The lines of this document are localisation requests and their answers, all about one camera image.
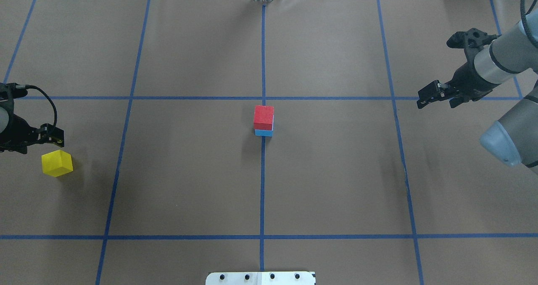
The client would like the red wooden block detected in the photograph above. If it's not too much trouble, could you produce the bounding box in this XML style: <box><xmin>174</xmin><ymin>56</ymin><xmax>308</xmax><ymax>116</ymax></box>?
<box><xmin>253</xmin><ymin>105</ymin><xmax>274</xmax><ymax>131</ymax></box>

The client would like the blue wooden block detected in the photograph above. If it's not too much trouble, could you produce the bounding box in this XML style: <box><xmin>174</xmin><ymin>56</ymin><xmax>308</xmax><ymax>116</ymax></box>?
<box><xmin>254</xmin><ymin>129</ymin><xmax>274</xmax><ymax>137</ymax></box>

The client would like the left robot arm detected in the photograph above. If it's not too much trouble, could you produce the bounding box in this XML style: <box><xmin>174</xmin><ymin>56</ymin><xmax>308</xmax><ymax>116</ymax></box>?
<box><xmin>0</xmin><ymin>83</ymin><xmax>65</xmax><ymax>155</ymax></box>

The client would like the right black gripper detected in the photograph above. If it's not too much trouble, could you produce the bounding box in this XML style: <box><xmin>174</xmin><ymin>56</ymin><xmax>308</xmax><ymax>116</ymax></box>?
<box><xmin>417</xmin><ymin>28</ymin><xmax>498</xmax><ymax>109</ymax></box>

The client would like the yellow wooden block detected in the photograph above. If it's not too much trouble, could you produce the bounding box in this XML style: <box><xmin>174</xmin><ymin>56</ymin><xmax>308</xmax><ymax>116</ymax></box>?
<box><xmin>42</xmin><ymin>150</ymin><xmax>74</xmax><ymax>177</ymax></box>

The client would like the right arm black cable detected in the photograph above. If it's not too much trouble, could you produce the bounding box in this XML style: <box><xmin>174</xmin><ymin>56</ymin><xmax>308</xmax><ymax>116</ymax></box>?
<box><xmin>520</xmin><ymin>0</ymin><xmax>538</xmax><ymax>29</ymax></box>

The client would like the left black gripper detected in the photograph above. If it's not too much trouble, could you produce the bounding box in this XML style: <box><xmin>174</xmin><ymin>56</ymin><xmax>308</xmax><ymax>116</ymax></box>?
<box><xmin>0</xmin><ymin>83</ymin><xmax>65</xmax><ymax>154</ymax></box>

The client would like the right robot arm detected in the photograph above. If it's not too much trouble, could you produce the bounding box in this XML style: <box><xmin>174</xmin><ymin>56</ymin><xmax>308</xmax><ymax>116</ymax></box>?
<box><xmin>417</xmin><ymin>0</ymin><xmax>538</xmax><ymax>173</ymax></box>

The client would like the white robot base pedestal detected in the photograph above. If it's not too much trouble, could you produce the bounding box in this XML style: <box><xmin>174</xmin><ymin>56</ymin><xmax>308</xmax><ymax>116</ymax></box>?
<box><xmin>205</xmin><ymin>271</ymin><xmax>316</xmax><ymax>285</ymax></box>

